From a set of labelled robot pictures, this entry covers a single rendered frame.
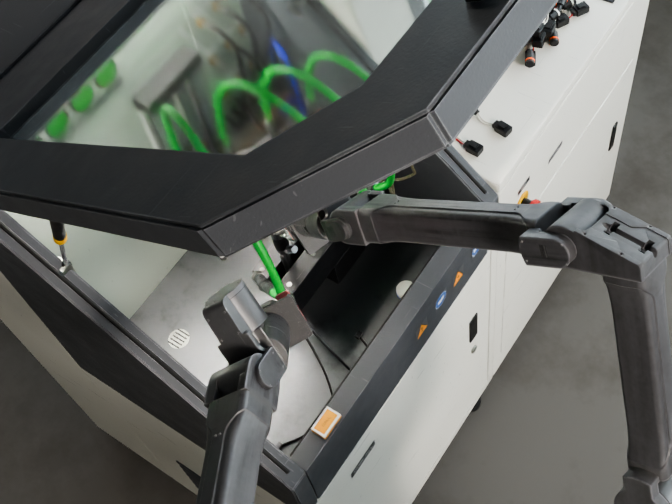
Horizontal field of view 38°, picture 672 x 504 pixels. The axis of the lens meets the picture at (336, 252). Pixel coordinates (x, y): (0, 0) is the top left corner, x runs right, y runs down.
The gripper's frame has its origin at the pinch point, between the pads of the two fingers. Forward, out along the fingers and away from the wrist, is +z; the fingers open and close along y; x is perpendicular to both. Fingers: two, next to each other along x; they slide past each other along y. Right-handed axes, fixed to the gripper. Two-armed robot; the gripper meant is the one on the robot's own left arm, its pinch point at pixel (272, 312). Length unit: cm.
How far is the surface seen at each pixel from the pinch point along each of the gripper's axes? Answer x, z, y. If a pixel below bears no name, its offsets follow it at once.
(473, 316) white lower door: 41, 71, -24
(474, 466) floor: 90, 103, -5
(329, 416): 27.0, 22.6, 5.4
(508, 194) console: 17, 57, -43
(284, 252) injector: 1.0, 39.4, -0.1
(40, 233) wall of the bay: -24.9, 26.8, 32.2
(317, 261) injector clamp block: 6.5, 43.4, -4.0
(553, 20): -7, 74, -69
